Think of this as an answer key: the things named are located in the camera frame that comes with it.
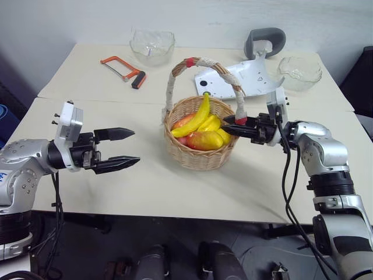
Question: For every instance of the yellow banana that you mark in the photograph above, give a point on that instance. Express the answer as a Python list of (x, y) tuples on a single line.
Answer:
[(201, 116)]

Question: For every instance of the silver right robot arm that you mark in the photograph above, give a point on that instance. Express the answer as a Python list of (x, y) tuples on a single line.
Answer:
[(320, 140)]

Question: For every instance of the red and yellow mango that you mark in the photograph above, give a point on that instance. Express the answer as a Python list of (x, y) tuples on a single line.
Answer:
[(204, 140)]

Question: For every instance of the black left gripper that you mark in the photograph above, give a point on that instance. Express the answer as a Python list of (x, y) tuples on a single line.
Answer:
[(84, 148)]

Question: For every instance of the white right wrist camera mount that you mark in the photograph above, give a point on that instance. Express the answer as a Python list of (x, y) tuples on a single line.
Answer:
[(278, 100)]

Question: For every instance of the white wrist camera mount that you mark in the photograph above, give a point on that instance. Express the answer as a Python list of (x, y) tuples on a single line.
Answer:
[(68, 116), (278, 100)]

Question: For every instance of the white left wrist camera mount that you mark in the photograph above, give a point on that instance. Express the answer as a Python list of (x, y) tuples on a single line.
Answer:
[(68, 116)]

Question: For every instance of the clear glass bowl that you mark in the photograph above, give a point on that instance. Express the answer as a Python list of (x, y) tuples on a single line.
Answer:
[(151, 46), (300, 74)]

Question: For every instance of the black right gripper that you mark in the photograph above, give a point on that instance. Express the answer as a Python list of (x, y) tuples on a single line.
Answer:
[(263, 129)]

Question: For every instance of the small red fruit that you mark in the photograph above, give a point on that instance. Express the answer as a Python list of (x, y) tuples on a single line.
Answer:
[(182, 140)]

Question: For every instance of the orange red peach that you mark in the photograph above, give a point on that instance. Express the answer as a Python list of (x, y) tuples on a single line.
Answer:
[(182, 121)]

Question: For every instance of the black table frame bar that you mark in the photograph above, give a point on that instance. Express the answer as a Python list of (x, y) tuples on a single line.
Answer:
[(175, 223)]

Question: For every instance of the yellow ridged fruit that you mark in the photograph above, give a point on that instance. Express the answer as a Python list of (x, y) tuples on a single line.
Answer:
[(209, 123)]

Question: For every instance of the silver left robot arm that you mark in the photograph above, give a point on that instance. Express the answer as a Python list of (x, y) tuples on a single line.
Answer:
[(23, 163)]

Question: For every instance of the small yellow fruit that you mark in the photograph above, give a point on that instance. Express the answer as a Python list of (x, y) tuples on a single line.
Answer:
[(225, 136)]

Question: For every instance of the dark rounded shape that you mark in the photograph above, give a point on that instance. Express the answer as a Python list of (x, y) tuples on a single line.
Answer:
[(221, 262), (153, 262)]

